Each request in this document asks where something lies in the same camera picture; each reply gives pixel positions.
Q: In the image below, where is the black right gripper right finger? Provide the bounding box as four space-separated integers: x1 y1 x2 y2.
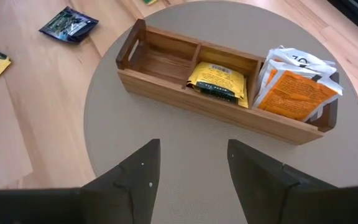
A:
227 138 358 224

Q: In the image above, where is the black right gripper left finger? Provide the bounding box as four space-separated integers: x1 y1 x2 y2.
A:
0 138 162 224

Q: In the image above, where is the orange white tea bag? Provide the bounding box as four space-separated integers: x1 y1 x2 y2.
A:
253 70 344 123
258 60 291 94
264 45 338 82

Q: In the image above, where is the dark blue tea bag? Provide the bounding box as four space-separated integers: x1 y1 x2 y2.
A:
38 6 99 44

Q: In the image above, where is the round grey mat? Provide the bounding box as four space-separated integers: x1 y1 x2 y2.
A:
83 0 358 224

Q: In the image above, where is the wooden three-compartment tray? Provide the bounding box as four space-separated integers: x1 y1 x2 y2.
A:
115 18 341 146

